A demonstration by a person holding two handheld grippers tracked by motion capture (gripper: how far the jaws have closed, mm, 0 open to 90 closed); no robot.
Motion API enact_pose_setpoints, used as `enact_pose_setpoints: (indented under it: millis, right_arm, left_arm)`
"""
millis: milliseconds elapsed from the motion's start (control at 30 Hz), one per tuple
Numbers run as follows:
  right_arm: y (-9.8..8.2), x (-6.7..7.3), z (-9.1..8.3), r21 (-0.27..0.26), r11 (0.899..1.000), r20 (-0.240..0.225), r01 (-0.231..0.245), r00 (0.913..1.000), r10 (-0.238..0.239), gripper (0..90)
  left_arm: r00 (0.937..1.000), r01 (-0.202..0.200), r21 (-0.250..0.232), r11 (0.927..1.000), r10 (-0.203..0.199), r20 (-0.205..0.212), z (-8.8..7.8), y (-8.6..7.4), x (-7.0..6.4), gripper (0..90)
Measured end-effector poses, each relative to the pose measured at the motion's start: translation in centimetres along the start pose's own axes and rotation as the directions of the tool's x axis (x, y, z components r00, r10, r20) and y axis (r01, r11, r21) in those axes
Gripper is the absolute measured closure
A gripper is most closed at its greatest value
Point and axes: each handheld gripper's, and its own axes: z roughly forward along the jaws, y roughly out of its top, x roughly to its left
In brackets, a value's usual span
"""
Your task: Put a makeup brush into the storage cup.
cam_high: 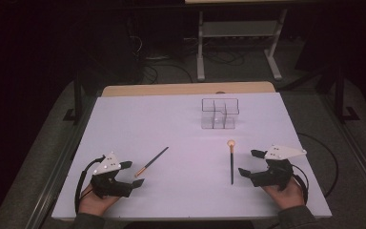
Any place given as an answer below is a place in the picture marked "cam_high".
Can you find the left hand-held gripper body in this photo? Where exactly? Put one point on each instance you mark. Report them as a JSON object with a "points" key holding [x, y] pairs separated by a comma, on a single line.
{"points": [[108, 184]]}

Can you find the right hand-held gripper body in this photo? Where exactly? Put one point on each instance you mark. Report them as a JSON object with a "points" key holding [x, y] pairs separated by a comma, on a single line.
{"points": [[273, 173]]}

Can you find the black pen with orange tip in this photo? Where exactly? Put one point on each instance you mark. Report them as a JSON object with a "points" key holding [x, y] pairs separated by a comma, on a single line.
{"points": [[231, 162]]}

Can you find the clear acrylic organizer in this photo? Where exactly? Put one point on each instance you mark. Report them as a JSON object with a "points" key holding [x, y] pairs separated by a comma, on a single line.
{"points": [[219, 122]]}

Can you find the person's left hand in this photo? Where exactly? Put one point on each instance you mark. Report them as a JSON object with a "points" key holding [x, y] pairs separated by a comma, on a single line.
{"points": [[95, 203]]}

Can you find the person's right hand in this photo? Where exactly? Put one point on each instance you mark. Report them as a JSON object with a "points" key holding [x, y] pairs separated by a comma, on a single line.
{"points": [[284, 197]]}

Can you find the white board sheet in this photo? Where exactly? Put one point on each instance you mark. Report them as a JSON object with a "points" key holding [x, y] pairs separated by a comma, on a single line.
{"points": [[184, 178]]}

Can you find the black metal stand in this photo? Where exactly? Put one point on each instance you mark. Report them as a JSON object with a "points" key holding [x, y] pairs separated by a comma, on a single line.
{"points": [[77, 98], [340, 95]]}

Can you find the wooden table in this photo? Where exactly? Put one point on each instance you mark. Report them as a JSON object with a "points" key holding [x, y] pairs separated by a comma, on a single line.
{"points": [[187, 88]]}

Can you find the aluminium rail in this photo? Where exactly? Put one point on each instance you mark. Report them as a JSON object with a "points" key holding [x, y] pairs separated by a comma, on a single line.
{"points": [[359, 152], [55, 178]]}

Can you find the white metal desk frame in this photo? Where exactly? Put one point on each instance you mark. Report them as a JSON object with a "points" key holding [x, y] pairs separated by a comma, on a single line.
{"points": [[200, 47]]}

